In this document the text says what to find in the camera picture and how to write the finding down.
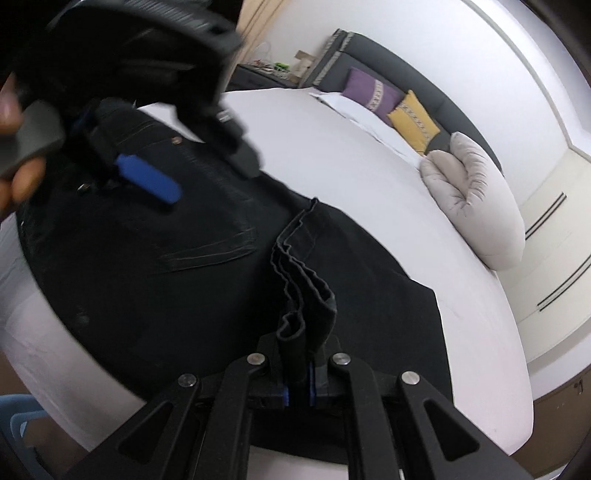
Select dark grey nightstand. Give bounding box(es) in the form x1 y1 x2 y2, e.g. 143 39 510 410
228 62 305 91

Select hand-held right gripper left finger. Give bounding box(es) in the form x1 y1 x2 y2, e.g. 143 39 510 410
65 337 296 480

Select folded white duvet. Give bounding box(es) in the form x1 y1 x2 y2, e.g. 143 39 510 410
419 131 527 271

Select white wardrobe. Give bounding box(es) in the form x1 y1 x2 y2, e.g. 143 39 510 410
496 148 591 370

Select person's left hand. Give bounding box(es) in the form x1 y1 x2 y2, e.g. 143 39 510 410
0 76 48 220

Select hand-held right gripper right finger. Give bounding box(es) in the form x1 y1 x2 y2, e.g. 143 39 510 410
307 336 546 480

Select light blue plastic stool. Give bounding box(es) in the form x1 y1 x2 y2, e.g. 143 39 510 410
0 394 61 480

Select white pillow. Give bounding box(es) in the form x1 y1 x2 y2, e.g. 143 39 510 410
309 90 423 169

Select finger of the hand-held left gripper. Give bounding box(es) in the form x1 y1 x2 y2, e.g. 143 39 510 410
174 95 265 180
78 99 184 208

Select grey padded headboard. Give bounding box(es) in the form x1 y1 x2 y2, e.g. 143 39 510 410
311 28 504 175

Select small beige card box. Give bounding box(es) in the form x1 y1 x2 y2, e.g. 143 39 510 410
293 50 317 77

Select yellow cushion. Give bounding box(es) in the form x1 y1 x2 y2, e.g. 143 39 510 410
387 90 441 155

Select bed with white sheet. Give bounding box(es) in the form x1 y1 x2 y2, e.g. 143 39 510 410
0 85 549 464

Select beige curtain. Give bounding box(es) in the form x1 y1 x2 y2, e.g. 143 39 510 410
235 0 279 65

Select purple cushion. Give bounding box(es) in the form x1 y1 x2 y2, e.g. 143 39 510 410
342 67 405 117

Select black pants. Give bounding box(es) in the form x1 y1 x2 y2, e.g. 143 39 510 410
16 99 455 480

